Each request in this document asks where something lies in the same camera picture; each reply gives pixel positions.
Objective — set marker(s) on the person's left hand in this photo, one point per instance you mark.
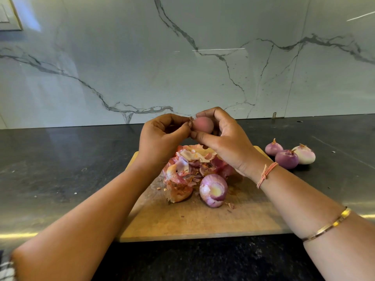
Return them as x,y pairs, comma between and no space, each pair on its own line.
158,143

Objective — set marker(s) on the person's right hand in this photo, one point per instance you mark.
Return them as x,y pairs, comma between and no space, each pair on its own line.
231,143

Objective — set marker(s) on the pile of onion peels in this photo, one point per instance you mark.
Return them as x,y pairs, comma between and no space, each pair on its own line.
183,171

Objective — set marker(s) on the small red onion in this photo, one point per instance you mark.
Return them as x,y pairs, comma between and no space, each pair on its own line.
273,147

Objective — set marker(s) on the red onion with pale patch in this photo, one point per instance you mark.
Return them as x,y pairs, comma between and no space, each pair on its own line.
213,190

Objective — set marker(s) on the brownish red onion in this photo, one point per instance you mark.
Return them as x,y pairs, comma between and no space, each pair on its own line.
304,154

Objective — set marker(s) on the person's right forearm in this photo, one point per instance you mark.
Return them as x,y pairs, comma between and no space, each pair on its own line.
319,219

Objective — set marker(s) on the person's left forearm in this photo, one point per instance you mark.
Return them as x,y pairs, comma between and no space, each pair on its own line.
76,231

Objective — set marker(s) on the wooden cutting board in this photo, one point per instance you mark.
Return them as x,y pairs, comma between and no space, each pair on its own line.
170,222

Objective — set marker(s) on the gold bangle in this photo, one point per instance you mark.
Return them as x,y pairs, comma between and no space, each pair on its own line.
328,224

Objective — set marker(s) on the black white plaid sleeve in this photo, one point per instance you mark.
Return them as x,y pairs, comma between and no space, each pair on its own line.
7,269

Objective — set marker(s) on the small brown wall-edge object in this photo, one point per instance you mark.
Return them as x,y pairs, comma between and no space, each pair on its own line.
273,116

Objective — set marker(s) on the white wall switch plate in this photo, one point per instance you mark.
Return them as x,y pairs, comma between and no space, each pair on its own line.
8,13

